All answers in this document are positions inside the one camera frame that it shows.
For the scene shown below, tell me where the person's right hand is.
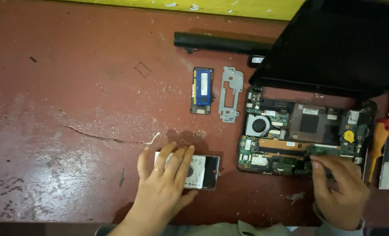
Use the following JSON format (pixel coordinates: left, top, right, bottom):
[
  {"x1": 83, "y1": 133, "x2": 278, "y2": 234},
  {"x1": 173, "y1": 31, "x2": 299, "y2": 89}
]
[{"x1": 309, "y1": 154, "x2": 371, "y2": 231}]

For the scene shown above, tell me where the person's left hand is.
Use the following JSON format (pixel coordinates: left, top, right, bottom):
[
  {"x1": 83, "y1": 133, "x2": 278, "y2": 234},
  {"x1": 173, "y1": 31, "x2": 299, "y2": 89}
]
[{"x1": 137, "y1": 142, "x2": 199, "y2": 223}]

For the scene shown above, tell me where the hard drive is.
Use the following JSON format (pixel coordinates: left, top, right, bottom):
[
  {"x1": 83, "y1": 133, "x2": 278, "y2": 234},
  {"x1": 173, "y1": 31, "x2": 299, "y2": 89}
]
[{"x1": 154, "y1": 151, "x2": 221, "y2": 191}]

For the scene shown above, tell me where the laptop base with motherboard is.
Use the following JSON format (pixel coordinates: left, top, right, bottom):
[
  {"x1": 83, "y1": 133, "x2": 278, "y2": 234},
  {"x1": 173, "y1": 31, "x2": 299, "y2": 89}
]
[{"x1": 236, "y1": 85, "x2": 378, "y2": 180}]

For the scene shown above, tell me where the small white scrap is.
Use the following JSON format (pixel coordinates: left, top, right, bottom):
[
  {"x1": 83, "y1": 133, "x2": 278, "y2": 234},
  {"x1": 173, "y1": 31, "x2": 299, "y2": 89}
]
[{"x1": 142, "y1": 132, "x2": 161, "y2": 145}]

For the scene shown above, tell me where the yellow and red screwdriver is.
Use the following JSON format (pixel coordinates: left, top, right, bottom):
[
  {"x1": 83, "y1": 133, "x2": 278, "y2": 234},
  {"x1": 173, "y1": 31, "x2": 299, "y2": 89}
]
[{"x1": 366, "y1": 117, "x2": 389, "y2": 185}]

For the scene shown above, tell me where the person's grey clothing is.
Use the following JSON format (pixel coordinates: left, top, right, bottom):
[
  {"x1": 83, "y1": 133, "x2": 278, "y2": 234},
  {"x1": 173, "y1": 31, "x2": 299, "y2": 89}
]
[{"x1": 94, "y1": 219, "x2": 316, "y2": 236}]

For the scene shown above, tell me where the blue memory module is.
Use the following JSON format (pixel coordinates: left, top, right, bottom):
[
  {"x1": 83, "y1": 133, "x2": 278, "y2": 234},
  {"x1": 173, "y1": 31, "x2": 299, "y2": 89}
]
[{"x1": 190, "y1": 67, "x2": 214, "y2": 115}]

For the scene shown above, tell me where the black laptop screen lid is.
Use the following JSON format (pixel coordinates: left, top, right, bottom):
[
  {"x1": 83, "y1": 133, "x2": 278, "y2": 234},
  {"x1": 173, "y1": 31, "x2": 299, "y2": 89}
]
[{"x1": 248, "y1": 0, "x2": 389, "y2": 99}]

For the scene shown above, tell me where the small black white-labelled part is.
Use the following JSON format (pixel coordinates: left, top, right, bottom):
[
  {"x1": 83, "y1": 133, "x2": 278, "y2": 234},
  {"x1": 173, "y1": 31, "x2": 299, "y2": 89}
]
[{"x1": 247, "y1": 55, "x2": 266, "y2": 69}]

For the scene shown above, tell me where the long black laptop battery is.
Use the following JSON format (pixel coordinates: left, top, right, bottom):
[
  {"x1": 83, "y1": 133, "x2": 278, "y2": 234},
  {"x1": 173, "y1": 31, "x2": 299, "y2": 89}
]
[{"x1": 173, "y1": 31, "x2": 275, "y2": 55}]

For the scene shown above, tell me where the grey metal bracket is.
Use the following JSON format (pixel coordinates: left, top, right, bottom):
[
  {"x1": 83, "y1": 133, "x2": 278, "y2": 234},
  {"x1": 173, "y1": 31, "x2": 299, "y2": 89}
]
[{"x1": 218, "y1": 66, "x2": 245, "y2": 124}]

